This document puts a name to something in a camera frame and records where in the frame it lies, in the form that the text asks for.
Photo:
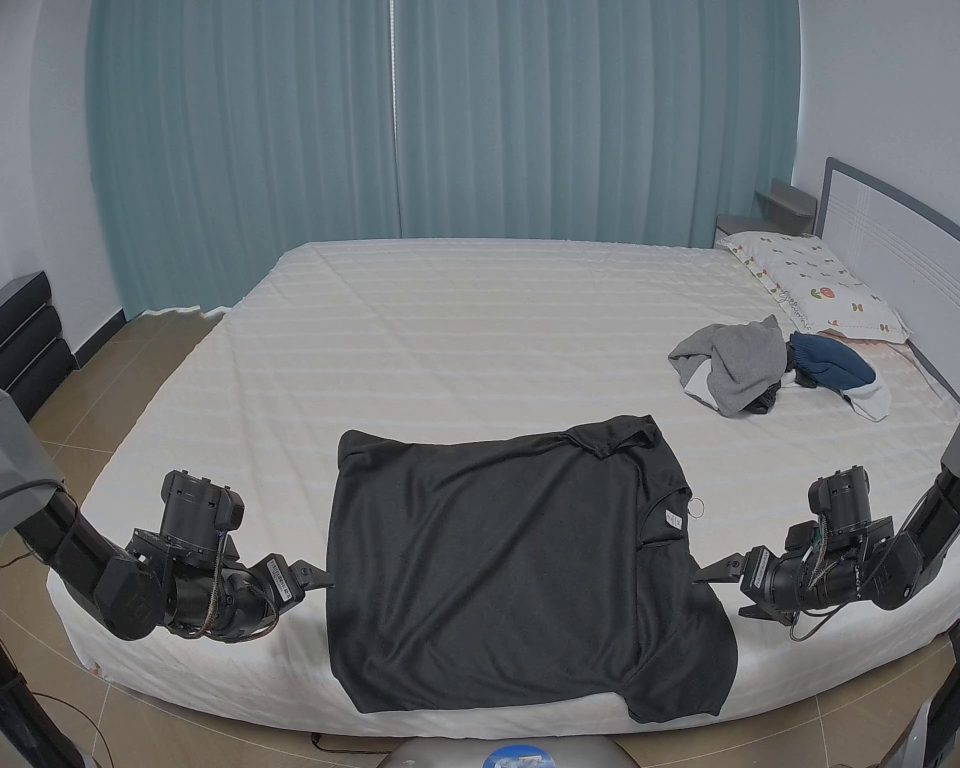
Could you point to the blue-green curtain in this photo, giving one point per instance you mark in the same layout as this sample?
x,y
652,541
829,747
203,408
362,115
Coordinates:
x,y
247,150
600,112

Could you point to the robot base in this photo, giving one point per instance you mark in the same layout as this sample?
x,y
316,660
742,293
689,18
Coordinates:
x,y
450,756

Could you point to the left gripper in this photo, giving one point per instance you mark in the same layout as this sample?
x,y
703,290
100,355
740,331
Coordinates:
x,y
259,600

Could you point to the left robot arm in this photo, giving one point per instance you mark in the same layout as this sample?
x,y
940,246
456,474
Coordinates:
x,y
75,555

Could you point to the bed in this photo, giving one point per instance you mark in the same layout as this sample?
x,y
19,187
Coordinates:
x,y
450,315

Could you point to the black T-shirt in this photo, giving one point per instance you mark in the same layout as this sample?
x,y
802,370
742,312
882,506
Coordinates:
x,y
487,540

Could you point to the grey bedside table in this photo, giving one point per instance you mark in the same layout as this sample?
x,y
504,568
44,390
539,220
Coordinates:
x,y
784,199

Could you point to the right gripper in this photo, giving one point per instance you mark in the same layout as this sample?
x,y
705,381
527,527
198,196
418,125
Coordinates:
x,y
780,581

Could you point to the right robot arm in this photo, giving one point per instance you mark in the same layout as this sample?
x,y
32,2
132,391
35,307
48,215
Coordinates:
x,y
900,562

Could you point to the black chest of drawers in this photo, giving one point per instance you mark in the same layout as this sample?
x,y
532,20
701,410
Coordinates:
x,y
30,337

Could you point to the pile of clothes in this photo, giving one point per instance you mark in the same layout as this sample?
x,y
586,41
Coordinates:
x,y
742,360

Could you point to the white printed pillow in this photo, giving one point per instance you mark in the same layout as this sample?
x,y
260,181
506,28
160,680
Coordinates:
x,y
810,277

